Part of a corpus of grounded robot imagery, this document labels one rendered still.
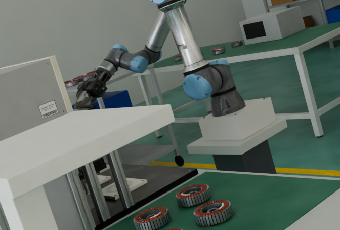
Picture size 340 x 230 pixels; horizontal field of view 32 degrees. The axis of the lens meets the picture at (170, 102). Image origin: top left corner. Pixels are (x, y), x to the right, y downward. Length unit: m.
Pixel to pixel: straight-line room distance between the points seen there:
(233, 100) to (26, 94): 0.96
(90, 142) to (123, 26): 7.80
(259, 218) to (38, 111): 0.79
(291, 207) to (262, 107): 0.94
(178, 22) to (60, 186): 0.89
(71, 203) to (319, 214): 0.76
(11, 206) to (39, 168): 0.10
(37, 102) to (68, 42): 6.33
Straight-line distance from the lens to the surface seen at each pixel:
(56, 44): 8.19
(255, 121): 2.53
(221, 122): 2.51
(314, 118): 4.77
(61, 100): 2.00
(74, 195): 1.88
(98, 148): 1.03
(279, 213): 1.68
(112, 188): 2.24
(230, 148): 2.44
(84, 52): 8.39
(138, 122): 1.08
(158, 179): 2.20
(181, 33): 2.40
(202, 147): 2.56
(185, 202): 1.89
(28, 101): 1.95
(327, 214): 1.61
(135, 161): 4.91
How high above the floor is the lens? 1.40
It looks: 10 degrees down
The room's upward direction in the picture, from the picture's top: 17 degrees counter-clockwise
